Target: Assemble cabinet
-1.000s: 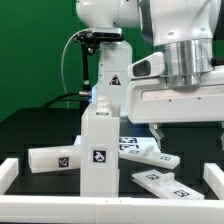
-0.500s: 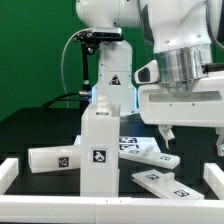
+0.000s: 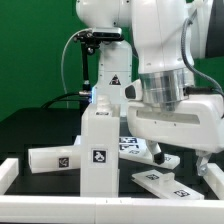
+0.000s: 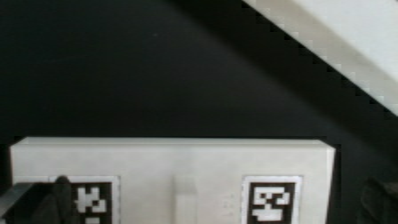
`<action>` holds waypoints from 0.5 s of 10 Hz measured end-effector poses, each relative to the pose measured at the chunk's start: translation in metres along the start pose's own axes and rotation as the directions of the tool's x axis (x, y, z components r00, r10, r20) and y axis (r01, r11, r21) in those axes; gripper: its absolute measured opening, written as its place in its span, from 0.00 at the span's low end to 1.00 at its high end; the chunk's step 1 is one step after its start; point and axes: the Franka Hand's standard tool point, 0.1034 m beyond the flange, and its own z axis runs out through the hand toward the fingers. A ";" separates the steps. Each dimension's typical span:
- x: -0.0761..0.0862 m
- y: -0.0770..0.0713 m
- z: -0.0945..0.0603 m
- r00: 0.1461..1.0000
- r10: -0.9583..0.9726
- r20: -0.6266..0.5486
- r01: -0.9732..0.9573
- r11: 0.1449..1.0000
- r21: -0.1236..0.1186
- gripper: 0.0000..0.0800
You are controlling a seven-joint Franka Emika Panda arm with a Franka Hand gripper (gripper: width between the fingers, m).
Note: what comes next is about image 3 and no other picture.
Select white cabinet door panel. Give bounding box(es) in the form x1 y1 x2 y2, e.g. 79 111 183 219
119 147 180 169

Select white base tag sheet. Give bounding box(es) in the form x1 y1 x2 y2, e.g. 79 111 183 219
74 136 147 159

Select white left fence rail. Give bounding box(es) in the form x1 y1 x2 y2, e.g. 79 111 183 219
0 158 19 195

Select white right fence rail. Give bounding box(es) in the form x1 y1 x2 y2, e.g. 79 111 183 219
204 163 224 200

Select white cabinet body box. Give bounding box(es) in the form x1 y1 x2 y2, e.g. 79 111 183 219
80 95 120 197

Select white cabinet door with knob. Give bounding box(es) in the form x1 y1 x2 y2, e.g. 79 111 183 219
132 169 204 200

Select black cables on table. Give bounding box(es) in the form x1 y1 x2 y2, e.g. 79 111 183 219
40 91 93 110

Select grey camera cable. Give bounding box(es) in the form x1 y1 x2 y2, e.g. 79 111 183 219
61 29 91 95

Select white long cabinet block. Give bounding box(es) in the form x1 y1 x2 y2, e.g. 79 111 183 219
28 145 81 173

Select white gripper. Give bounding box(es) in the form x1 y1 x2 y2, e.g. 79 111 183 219
125 80 224 176

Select white front fence rail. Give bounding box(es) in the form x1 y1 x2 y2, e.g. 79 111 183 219
0 196 224 224

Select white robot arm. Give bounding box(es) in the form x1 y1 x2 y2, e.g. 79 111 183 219
76 0 224 176

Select white fence rail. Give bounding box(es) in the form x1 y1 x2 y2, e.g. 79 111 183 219
0 196 224 224
0 158 19 195
204 163 224 200

